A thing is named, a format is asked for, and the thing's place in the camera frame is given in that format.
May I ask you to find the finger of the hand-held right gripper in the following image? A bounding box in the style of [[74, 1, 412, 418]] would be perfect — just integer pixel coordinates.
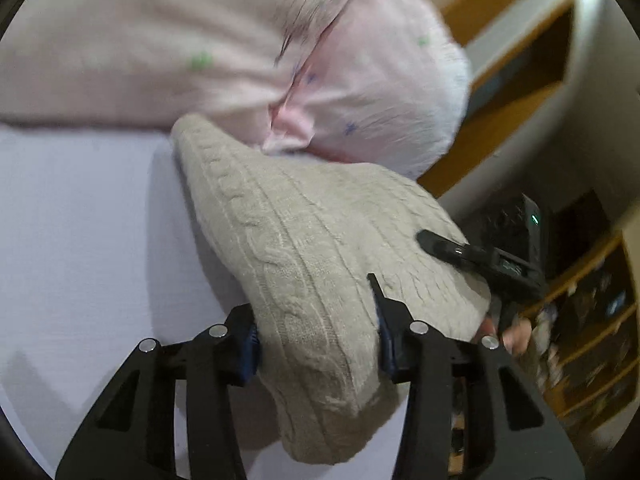
[[415, 229, 549, 332]]

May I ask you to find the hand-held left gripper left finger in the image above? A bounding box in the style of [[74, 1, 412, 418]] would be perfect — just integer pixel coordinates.
[[55, 303, 262, 480]]

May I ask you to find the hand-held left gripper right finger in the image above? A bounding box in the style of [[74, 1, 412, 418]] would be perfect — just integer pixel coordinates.
[[367, 273, 587, 480]]

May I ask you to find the beige cable-knit pillow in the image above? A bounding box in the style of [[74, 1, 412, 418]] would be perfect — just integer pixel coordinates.
[[170, 114, 494, 465]]

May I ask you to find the person's right hand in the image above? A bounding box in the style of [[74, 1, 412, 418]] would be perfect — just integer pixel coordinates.
[[480, 311, 535, 357]]

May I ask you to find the wooden and white headboard cabinet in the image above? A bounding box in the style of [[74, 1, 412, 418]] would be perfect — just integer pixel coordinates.
[[416, 0, 640, 202]]

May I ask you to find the wooden shelf rack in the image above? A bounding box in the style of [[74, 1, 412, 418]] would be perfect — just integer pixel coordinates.
[[520, 209, 640, 463]]

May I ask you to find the pink printed pillow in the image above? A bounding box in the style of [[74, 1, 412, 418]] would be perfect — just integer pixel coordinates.
[[0, 0, 474, 181]]

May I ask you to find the white bed sheet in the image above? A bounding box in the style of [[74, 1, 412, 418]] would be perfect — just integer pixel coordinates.
[[0, 125, 412, 480]]

